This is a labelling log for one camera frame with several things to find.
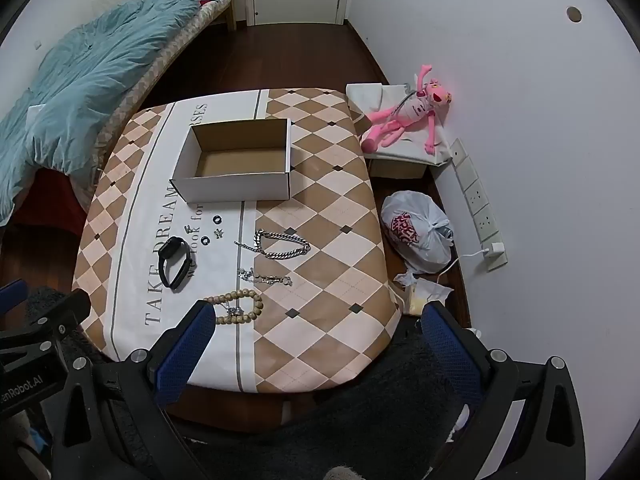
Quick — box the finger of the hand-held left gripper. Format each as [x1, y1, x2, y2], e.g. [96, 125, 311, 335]
[0, 290, 92, 368]
[0, 279, 29, 311]

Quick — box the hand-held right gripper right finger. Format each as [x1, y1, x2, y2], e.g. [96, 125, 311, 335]
[421, 301, 587, 480]

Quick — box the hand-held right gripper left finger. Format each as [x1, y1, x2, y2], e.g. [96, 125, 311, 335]
[55, 301, 218, 480]

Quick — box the wooden bead bracelet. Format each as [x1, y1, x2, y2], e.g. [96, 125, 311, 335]
[202, 290, 264, 326]

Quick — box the black smart watch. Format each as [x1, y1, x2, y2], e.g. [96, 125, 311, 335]
[157, 236, 192, 291]

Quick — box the thin silver charm bracelet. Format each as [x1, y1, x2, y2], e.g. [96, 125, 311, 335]
[237, 267, 293, 287]

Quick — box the thick silver chain bracelet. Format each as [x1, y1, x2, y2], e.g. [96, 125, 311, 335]
[234, 229, 312, 261]

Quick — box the cardboard box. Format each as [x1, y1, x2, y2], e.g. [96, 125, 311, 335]
[171, 118, 292, 204]

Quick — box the crumpled white paper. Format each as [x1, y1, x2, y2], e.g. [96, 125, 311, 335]
[394, 270, 453, 316]

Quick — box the red blanket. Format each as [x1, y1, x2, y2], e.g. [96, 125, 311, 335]
[10, 167, 91, 226]

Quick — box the white plastic bag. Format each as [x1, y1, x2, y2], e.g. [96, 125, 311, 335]
[381, 190, 455, 273]

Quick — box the dark grey rug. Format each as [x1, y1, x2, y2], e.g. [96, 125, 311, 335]
[25, 285, 481, 480]

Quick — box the checked printed tablecloth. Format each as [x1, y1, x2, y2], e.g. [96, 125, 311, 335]
[71, 89, 403, 393]

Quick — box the light blue duvet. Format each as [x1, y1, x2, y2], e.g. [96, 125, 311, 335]
[0, 0, 201, 226]

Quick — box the pink plush toy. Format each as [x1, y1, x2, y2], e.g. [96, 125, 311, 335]
[360, 64, 453, 155]

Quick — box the bed with patterned mattress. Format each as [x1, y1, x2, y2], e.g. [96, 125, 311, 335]
[0, 0, 238, 226]

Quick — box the white charger cable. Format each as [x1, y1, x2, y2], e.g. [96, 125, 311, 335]
[390, 250, 486, 306]

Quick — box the white wall socket row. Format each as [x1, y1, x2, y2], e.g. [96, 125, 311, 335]
[450, 137, 508, 273]

